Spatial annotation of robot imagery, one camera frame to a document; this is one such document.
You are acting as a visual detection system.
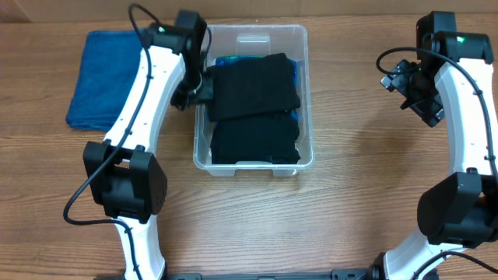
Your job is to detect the shiny blue sequin cloth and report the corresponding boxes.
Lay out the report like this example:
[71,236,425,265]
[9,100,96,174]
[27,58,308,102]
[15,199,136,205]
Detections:
[213,54,300,122]

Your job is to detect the clear plastic storage bin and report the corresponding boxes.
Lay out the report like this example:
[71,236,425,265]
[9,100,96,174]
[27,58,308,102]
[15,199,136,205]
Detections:
[193,24,314,177]

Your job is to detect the black cloth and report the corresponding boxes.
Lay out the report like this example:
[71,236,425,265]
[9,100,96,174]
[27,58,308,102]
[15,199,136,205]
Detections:
[205,52,302,122]
[210,111,300,164]

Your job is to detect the blue denim jeans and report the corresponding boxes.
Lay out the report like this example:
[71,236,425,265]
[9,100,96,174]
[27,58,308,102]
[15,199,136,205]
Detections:
[65,30,142,131]

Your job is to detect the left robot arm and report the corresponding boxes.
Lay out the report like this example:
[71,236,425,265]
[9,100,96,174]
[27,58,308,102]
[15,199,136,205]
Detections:
[76,10,213,279]

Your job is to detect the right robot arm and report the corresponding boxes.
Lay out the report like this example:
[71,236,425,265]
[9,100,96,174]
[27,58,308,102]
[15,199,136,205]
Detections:
[363,11,497,279]

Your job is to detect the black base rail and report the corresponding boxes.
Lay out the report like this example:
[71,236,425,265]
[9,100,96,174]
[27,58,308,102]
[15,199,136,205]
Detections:
[93,267,374,280]

